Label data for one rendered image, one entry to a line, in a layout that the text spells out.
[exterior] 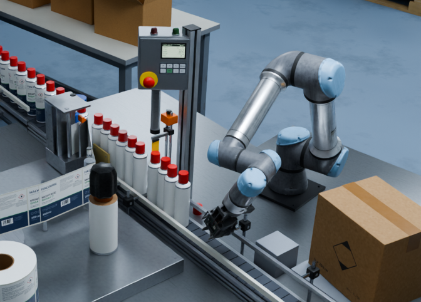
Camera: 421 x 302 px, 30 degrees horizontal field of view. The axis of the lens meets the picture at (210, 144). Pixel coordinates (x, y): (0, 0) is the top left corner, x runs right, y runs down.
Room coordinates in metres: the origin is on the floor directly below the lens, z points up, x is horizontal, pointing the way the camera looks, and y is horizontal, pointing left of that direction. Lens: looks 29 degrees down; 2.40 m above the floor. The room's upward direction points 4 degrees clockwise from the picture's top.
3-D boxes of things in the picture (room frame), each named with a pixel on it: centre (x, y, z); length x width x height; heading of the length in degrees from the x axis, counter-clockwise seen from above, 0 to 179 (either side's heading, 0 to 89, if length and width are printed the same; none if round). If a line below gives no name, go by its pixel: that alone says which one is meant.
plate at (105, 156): (2.47, 0.39, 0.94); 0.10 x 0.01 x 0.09; 42
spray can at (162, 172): (2.26, 0.15, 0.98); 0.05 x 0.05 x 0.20
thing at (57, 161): (2.52, 0.52, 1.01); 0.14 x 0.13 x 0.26; 42
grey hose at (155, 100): (2.46, 0.20, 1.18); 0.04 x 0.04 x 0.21
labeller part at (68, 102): (2.52, 0.52, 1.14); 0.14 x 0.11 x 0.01; 42
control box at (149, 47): (2.41, 0.17, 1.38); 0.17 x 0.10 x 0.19; 97
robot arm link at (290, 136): (2.54, -0.31, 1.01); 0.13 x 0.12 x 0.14; 61
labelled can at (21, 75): (2.97, 0.80, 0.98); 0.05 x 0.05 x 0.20
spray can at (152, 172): (2.30, 0.18, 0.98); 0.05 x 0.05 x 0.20
